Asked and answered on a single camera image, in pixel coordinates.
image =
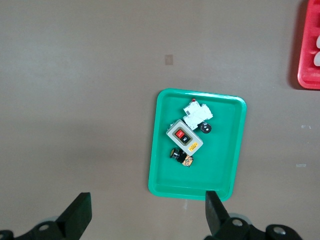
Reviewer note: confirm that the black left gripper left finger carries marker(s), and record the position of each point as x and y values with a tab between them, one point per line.
76	217

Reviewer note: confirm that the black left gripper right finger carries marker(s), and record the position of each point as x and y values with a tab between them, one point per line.
215	212

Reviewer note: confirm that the green plastic tray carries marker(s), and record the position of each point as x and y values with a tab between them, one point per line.
165	175

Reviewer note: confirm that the clear tape mark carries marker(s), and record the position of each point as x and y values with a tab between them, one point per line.
305	126
301	165

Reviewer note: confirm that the red plastic tray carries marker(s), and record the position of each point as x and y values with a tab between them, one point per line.
308	37

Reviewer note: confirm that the round black buzzer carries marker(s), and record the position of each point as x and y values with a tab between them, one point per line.
205	128

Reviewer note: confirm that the white circuit breaker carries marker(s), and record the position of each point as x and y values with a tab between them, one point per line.
197	113

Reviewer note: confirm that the white metal pipe fitting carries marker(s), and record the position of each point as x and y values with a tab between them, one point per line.
317	58
318	42

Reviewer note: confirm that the black push button switch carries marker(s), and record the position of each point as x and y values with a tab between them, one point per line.
181	158

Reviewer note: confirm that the grey on-off switch box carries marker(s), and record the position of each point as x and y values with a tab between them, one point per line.
183	137

